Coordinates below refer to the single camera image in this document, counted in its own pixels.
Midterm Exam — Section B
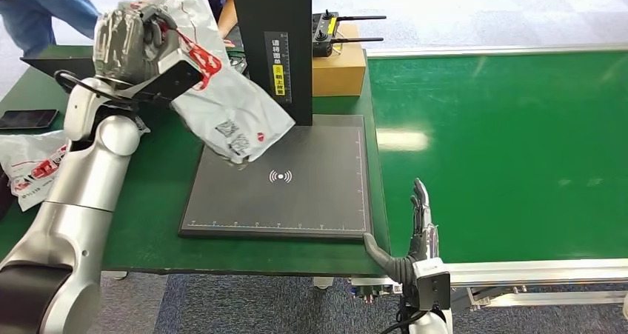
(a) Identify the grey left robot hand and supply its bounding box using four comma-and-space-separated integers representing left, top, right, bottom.
93, 3, 178, 85

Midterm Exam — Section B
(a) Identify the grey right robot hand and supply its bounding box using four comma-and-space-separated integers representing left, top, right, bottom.
363, 177, 441, 286

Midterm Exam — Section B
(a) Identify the grey poly mailer package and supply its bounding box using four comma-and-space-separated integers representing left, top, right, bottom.
116, 0, 297, 165
0, 115, 151, 212

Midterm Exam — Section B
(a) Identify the green conveyor belt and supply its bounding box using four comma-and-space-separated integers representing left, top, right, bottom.
350, 43, 628, 309

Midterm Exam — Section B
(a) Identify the brown cardboard box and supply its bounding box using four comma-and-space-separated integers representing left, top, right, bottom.
310, 22, 368, 98

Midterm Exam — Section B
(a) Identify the dark grey laptop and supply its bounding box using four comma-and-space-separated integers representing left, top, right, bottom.
20, 53, 98, 81

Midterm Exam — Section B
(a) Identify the person in jeans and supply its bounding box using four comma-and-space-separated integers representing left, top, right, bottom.
0, 0, 102, 59

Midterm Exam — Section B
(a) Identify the black smartphone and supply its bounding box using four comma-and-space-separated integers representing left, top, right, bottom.
0, 108, 60, 131

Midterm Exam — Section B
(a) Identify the black scanner column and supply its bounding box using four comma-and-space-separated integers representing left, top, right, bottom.
229, 0, 314, 127

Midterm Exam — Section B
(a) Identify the green table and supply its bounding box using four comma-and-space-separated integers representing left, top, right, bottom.
0, 44, 393, 278

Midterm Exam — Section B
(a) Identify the black remote controller with antennas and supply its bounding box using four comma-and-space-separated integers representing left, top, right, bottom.
311, 8, 387, 59

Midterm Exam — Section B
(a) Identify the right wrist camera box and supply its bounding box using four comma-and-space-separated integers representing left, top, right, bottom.
412, 257, 452, 312

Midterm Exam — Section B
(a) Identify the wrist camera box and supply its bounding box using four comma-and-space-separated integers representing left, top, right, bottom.
131, 59, 205, 103
412, 257, 452, 312

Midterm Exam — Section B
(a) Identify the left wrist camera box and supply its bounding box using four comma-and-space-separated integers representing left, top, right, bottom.
131, 59, 205, 103

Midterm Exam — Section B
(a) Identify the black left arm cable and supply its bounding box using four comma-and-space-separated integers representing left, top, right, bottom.
53, 69, 139, 108

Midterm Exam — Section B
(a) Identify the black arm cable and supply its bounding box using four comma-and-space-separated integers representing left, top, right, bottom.
53, 69, 139, 108
378, 309, 424, 334

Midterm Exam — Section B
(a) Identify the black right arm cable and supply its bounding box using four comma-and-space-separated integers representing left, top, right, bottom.
378, 309, 424, 334

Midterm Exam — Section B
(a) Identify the dark scanner base plate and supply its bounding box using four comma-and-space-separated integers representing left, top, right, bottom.
177, 114, 374, 240

